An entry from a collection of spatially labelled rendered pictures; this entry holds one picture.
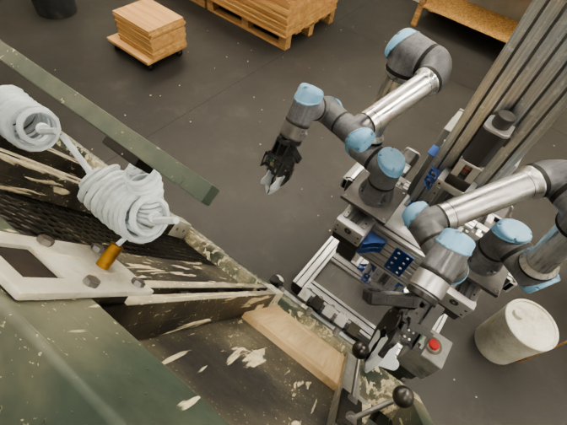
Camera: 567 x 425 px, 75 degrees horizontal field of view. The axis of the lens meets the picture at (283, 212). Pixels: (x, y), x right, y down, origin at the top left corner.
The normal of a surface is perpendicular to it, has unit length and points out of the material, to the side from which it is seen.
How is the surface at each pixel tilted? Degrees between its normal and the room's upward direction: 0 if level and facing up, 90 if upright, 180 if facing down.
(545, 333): 0
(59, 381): 31
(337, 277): 0
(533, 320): 0
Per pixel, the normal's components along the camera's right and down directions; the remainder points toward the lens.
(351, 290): 0.11, -0.58
